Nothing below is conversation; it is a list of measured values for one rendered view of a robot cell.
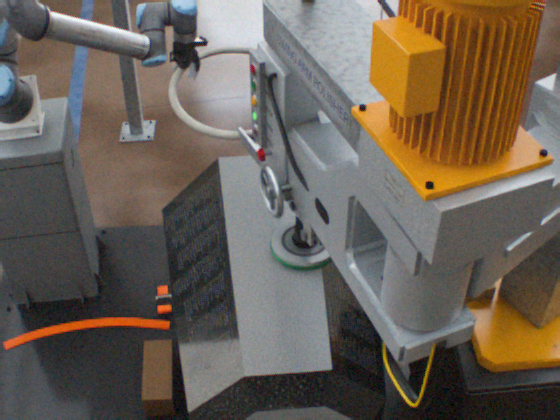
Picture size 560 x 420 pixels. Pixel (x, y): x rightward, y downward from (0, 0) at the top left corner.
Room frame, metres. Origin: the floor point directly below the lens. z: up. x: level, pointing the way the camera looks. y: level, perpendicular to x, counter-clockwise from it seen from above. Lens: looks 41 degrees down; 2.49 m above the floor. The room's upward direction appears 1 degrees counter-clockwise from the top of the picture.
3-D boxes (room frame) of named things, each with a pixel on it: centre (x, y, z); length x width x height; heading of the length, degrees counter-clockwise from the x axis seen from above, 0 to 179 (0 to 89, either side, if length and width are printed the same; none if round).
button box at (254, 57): (1.73, 0.03, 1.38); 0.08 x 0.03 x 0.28; 20
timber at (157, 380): (1.73, 0.46, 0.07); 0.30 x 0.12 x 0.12; 4
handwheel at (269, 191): (1.55, -0.03, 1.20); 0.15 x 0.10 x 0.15; 20
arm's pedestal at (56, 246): (2.40, 1.04, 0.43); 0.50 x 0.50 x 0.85; 8
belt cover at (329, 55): (1.38, -0.23, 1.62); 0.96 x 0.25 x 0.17; 20
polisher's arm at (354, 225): (1.33, -0.23, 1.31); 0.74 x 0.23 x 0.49; 20
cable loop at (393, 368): (1.08, -0.33, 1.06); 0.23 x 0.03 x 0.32; 20
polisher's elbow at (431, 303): (1.09, -0.33, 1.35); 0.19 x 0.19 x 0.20
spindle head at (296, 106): (1.63, -0.13, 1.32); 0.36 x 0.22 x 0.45; 20
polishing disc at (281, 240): (1.70, -0.10, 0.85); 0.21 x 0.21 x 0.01
